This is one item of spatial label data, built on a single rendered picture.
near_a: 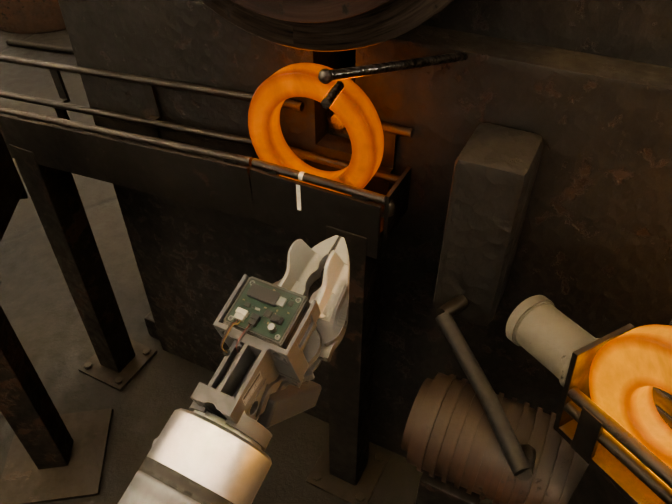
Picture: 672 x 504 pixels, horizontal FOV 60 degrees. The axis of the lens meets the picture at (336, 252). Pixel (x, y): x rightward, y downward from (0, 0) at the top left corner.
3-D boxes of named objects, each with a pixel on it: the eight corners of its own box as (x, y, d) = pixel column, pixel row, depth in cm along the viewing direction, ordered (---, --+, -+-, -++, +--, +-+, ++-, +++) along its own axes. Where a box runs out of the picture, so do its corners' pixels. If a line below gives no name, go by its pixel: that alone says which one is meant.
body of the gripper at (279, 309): (324, 294, 48) (250, 430, 42) (337, 338, 55) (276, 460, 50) (245, 265, 50) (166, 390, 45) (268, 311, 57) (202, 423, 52)
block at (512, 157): (454, 264, 85) (481, 114, 69) (509, 281, 82) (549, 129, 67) (429, 312, 78) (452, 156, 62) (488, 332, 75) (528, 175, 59)
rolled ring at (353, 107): (379, 87, 65) (390, 76, 67) (238, 58, 71) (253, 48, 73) (372, 219, 77) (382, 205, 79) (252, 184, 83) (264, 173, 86)
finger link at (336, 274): (364, 219, 53) (319, 302, 49) (370, 254, 58) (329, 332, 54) (334, 209, 54) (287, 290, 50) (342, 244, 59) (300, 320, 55)
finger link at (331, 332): (361, 290, 54) (319, 373, 51) (362, 298, 56) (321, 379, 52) (316, 274, 56) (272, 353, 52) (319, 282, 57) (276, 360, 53)
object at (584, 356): (605, 398, 61) (630, 322, 55) (609, 402, 61) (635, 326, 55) (552, 428, 59) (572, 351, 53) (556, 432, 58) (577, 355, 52)
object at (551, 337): (542, 327, 66) (551, 286, 62) (607, 379, 59) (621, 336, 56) (501, 347, 64) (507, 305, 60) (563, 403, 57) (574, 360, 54)
